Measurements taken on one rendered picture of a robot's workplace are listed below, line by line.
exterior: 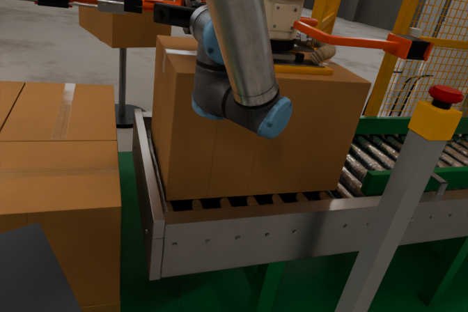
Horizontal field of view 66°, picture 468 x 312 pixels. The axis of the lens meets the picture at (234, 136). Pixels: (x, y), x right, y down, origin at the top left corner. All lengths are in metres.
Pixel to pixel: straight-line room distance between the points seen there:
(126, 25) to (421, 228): 1.88
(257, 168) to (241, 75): 0.55
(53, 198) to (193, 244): 0.42
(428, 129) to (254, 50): 0.47
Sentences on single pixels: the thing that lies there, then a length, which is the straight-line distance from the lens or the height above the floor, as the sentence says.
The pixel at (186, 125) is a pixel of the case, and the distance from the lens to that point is 0.99.
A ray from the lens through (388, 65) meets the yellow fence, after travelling 2.03.
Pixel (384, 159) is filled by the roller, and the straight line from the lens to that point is 1.71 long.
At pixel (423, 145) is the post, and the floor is 0.92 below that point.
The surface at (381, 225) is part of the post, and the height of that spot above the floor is 0.67.
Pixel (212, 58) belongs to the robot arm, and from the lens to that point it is 0.74.
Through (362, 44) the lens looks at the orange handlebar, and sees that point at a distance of 1.02.
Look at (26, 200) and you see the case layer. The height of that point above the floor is 0.54.
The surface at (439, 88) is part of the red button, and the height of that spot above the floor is 1.04.
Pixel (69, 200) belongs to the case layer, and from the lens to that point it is 1.14.
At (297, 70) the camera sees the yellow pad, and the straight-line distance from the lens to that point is 1.09.
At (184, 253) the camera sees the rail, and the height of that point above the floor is 0.49.
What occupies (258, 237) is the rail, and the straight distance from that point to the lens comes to 1.09.
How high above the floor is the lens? 1.22
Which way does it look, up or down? 26 degrees down
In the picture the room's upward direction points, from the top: 10 degrees clockwise
